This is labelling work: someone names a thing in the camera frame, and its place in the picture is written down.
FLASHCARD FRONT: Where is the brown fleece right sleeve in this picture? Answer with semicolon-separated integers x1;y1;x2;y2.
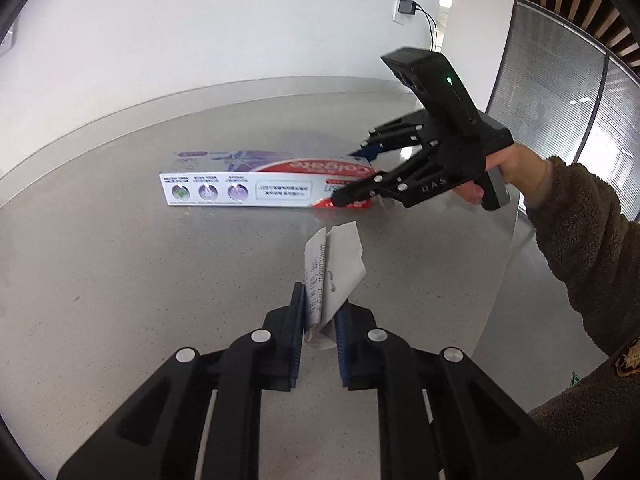
527;157;639;462

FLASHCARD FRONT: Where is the person's right hand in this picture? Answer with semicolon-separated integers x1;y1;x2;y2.
451;142;551;206

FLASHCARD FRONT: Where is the toothpaste box red white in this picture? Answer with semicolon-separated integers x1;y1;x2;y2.
160;151;373;208

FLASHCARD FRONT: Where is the white paper receipt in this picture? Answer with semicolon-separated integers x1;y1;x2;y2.
304;221;367;350

